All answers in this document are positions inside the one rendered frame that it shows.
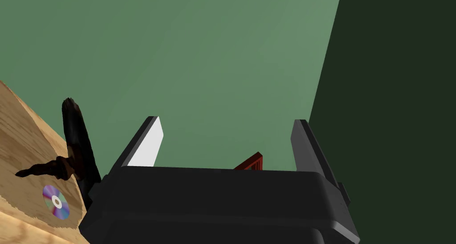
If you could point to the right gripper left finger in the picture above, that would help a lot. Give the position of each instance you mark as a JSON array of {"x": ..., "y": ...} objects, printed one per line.
[{"x": 146, "y": 147}]

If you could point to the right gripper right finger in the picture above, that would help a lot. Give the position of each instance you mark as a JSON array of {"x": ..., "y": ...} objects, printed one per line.
[{"x": 308, "y": 148}]

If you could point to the red slatted crate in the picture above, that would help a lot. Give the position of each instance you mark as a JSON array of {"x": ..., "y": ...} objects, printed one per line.
[{"x": 252, "y": 163}]

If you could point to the dark brown wooden sculpture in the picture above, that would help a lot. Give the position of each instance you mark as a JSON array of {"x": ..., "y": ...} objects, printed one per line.
[{"x": 74, "y": 148}]

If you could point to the shiny compact disc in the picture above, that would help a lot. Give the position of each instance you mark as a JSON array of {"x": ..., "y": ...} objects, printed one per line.
[{"x": 56, "y": 202}]

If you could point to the light wooden table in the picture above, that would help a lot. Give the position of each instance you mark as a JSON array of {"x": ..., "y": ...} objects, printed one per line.
[{"x": 25, "y": 158}]

